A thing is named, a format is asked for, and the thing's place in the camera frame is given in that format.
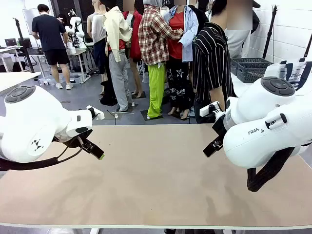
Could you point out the person's right forearm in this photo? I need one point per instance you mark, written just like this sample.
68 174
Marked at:
216 96

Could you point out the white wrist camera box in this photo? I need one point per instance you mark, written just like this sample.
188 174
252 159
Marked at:
98 114
207 109

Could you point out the mannequin red top blue shirt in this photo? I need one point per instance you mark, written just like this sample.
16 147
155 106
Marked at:
179 31

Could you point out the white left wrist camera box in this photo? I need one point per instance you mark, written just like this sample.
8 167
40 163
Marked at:
98 114

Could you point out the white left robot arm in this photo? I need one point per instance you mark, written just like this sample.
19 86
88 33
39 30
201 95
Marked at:
29 122

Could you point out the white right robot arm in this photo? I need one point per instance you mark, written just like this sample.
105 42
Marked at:
256 136

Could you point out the background work desk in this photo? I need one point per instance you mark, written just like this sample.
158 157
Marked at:
78 54

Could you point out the black garment pile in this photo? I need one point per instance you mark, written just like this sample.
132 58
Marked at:
107 98

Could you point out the gray mannequin base plate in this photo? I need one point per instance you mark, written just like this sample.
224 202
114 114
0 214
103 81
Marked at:
130 108
152 116
181 116
139 95

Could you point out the white side table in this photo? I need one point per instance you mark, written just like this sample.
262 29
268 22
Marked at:
14 79

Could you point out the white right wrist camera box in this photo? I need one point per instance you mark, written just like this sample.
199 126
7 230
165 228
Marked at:
207 109

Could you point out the black tripod stand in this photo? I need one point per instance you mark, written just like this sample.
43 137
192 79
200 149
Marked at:
23 44
270 31

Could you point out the mannequin in black jacket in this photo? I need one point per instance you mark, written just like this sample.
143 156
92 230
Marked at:
201 17

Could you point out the white whiteboard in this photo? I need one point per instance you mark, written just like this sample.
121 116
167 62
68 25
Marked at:
28 17

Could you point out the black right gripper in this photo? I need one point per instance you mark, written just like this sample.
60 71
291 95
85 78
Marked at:
221 130

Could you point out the mannequin in red jacket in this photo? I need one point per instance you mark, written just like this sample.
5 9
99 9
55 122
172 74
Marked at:
136 39

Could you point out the mannequin plaid shirt green pants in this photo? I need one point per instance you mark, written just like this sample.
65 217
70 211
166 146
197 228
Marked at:
153 36

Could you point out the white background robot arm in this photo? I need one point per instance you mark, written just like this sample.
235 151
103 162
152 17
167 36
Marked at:
76 26

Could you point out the mannequin in white tank top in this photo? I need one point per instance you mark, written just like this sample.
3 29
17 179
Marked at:
97 29

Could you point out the mannequin cream jacket gray pants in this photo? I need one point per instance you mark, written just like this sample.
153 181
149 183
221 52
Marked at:
118 68

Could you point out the person in dark t-shirt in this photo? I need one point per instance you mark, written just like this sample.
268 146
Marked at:
50 34

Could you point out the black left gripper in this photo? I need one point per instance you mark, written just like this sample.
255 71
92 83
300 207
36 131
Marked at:
70 142

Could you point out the white table with baskets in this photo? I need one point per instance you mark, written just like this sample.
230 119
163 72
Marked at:
235 84

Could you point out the figure in white shirt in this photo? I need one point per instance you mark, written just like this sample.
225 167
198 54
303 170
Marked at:
239 41

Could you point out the person in striped black shirt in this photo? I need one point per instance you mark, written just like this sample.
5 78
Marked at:
212 61

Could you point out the gray perforated plastic basket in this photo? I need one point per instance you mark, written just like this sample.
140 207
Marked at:
241 60
253 72

